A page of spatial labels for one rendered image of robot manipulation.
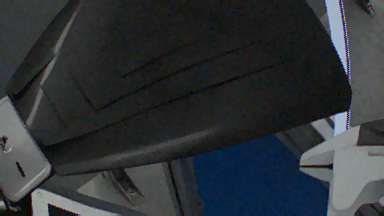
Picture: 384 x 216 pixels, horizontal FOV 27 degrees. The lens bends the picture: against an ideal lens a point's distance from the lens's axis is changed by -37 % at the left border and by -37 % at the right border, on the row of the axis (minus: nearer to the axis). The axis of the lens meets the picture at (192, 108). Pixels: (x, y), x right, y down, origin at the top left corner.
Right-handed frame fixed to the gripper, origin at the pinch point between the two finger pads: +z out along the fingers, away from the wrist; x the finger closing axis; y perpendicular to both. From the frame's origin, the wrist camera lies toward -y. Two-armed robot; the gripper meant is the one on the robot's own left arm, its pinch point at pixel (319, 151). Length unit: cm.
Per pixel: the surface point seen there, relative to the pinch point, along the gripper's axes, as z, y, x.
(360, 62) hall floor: 2, -101, 129
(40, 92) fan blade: 18.6, -1.1, -0.8
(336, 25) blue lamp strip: 0.6, -21.9, 14.7
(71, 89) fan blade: 15.7, -1.7, -0.8
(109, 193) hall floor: 53, -56, 125
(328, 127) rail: 2.8, -22.8, 34.6
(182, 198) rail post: 26, -35, 76
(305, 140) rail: 6.1, -23.2, 38.3
